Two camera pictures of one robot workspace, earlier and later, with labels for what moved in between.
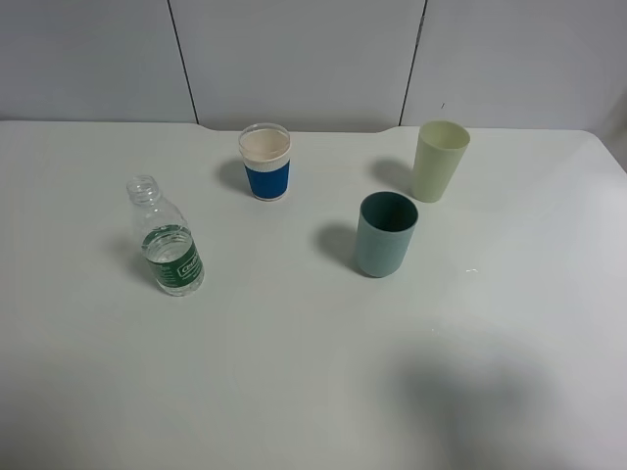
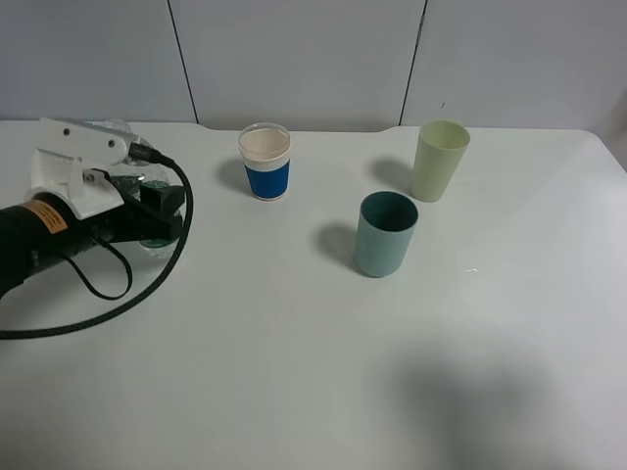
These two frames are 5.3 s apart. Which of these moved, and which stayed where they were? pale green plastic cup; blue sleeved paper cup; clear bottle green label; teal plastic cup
Moved: clear bottle green label
Stayed: pale green plastic cup; blue sleeved paper cup; teal plastic cup
